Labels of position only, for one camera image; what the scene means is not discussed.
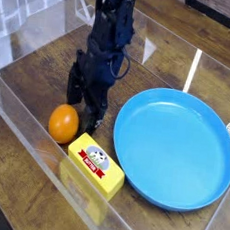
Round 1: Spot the clear acrylic enclosure wall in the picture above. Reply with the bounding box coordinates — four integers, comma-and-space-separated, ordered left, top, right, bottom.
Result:
0, 0, 230, 230

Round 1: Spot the yellow toy butter block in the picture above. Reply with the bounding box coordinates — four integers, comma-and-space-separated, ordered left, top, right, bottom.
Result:
68, 133, 125, 201

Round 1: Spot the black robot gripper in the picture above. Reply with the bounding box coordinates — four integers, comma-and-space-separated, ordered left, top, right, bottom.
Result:
67, 37, 125, 136

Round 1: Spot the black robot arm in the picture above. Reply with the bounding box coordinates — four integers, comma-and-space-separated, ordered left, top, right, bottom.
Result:
67, 0, 136, 134

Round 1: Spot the clear acrylic triangular bracket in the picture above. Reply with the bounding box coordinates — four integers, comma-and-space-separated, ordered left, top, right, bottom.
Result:
75, 0, 95, 26

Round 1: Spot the blue round tray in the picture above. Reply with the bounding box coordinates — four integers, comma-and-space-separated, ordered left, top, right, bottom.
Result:
113, 88, 230, 212

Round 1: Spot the orange ball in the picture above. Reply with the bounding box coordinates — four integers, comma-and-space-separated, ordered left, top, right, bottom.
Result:
48, 104, 79, 144

